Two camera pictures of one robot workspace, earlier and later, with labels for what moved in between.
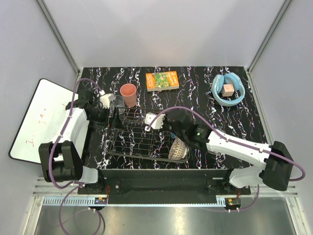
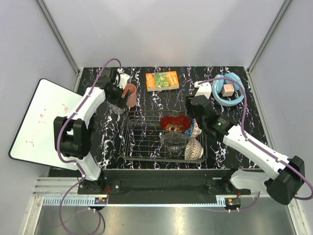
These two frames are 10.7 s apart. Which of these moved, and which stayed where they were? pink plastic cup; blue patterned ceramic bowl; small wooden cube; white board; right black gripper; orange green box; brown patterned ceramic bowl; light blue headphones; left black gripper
Moved: blue patterned ceramic bowl; left black gripper; brown patterned ceramic bowl; right black gripper
Stayed: small wooden cube; white board; pink plastic cup; light blue headphones; orange green box
